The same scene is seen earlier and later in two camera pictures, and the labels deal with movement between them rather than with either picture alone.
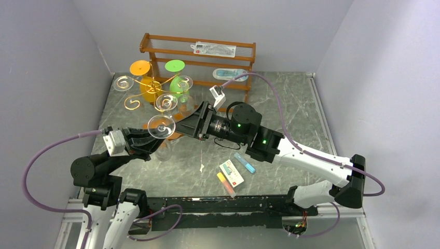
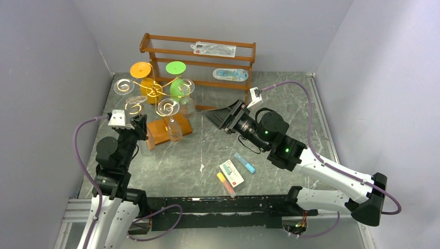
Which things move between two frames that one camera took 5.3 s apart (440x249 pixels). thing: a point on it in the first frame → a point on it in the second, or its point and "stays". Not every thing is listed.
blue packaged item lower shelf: x=229 y=74 stays
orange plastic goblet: x=150 y=91 stays
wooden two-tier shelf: x=209 y=63 stays
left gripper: x=135 y=137 → x=139 y=122
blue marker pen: x=248 y=166 stays
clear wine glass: x=162 y=127 → x=145 y=148
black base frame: x=269 y=211 stays
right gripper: x=202 y=122 → x=234 y=116
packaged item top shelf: x=214 y=49 stays
